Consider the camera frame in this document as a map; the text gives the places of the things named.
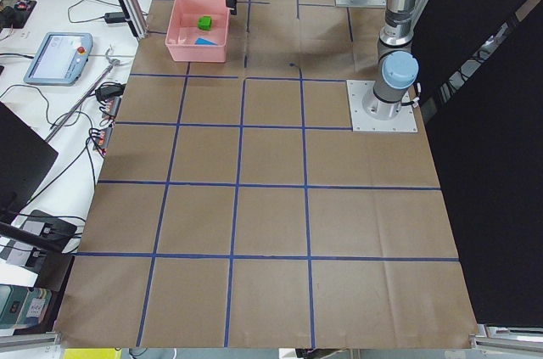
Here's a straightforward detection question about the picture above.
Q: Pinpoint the green toy block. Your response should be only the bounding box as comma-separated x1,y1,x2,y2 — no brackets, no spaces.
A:
197,15,213,31

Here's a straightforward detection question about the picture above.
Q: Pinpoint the blue toy block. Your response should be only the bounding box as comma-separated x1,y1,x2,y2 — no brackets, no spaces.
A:
194,37,217,46

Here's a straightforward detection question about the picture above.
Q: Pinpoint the pink plastic box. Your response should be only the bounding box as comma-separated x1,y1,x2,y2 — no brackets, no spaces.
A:
165,0,230,63

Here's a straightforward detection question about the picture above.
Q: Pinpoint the black power adapter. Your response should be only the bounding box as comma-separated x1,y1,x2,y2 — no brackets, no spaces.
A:
104,12,126,24

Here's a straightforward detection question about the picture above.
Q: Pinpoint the metal rod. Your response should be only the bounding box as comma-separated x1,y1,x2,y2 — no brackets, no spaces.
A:
45,45,120,143

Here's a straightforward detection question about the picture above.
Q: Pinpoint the teach pendant tablet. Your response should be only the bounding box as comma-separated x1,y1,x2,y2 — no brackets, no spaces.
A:
23,32,93,86

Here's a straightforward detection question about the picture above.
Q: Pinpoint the black monitor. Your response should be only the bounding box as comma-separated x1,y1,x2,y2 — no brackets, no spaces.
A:
1,104,58,224

